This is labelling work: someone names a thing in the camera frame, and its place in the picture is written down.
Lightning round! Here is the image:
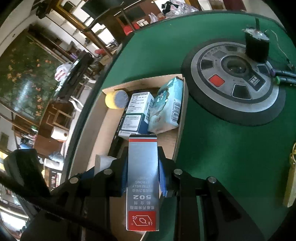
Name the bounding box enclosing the round grey control panel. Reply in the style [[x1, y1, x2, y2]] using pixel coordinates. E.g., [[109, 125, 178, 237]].
[[181, 39, 285, 126]]

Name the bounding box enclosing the white wire with connector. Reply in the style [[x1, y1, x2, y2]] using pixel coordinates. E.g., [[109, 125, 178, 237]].
[[264, 29, 296, 71]]

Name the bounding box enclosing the white blue medicine box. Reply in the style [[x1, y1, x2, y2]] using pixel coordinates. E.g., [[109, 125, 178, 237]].
[[118, 92, 154, 140]]

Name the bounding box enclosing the black cylindrical motor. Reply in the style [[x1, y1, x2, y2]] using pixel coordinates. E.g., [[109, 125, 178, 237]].
[[242, 18, 270, 63]]

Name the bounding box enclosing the white square power adapter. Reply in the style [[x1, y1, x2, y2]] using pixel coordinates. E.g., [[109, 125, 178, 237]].
[[94, 155, 116, 175]]

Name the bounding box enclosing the black marker purple cap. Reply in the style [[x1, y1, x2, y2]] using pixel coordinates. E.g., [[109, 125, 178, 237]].
[[270, 68, 296, 78]]

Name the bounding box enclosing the white plastic bag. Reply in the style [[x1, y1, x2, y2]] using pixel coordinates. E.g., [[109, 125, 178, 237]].
[[55, 61, 73, 82]]

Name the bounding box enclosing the black marker green cap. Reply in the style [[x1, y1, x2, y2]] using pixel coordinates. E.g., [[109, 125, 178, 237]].
[[273, 76, 296, 85]]

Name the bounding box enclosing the silver red 502 glue box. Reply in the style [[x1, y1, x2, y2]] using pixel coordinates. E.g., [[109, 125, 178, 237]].
[[126, 135, 159, 232]]

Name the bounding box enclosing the cardboard tray box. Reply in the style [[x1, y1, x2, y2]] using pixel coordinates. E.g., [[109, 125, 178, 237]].
[[68, 74, 189, 240]]

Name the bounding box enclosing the teal cartoon tissue pack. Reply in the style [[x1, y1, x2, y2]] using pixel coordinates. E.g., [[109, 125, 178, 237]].
[[148, 77, 184, 134]]

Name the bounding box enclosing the pile of clothes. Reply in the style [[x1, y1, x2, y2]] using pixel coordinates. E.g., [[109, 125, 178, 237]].
[[162, 1, 199, 18]]

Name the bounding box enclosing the black folding table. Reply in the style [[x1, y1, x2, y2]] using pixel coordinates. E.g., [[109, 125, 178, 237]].
[[53, 51, 93, 101]]

